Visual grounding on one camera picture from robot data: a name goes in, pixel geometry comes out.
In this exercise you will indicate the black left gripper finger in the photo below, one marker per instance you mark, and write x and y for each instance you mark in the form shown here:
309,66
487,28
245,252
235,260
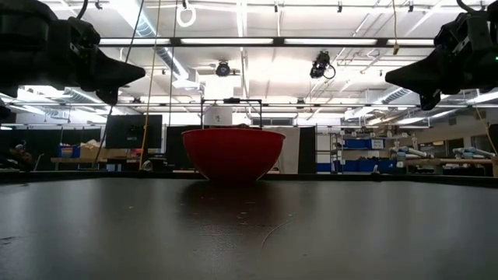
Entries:
109,96
116,74

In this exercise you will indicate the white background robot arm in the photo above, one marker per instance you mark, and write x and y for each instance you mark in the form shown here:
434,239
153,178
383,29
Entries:
412,151
474,151

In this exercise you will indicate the wooden background table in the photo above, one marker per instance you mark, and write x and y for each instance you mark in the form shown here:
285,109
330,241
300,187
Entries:
93,160

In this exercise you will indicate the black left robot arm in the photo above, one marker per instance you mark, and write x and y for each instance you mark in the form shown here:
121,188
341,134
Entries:
23,43

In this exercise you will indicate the white box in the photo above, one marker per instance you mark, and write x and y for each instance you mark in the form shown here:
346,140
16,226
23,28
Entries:
218,116

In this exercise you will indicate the person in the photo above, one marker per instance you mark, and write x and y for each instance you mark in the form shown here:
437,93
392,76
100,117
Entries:
21,155

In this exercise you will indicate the blue bin with white label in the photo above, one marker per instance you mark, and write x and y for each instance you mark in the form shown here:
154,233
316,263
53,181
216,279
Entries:
363,144

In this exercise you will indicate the medium red plastic bowl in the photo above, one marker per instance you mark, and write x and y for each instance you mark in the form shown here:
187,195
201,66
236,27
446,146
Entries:
233,155

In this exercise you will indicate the row of low blue bins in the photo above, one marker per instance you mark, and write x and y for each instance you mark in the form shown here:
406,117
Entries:
362,166

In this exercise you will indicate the black upright panel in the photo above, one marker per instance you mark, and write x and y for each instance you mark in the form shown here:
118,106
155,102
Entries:
307,149

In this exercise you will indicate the small blue bin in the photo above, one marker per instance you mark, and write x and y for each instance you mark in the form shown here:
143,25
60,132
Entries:
69,151

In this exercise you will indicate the round black ceiling camera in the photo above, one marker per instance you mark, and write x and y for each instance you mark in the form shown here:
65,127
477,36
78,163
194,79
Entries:
223,69

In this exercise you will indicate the white upright panel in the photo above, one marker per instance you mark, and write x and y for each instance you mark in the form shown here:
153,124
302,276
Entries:
292,155

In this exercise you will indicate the silver ceiling air duct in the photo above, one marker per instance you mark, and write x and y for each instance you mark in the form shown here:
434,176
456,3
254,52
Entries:
167,54

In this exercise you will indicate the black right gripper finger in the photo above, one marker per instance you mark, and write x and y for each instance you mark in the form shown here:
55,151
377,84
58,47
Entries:
418,78
430,101

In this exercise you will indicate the black computer monitor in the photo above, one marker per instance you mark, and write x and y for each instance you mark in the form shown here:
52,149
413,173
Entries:
130,132

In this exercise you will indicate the cardboard box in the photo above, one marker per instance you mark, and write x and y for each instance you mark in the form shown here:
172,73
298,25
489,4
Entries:
92,151

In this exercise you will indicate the black overhead frame bar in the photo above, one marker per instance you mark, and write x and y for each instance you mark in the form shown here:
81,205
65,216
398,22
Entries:
272,41

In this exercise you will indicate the long wooden workbench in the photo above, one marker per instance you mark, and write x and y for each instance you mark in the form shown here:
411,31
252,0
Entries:
447,161

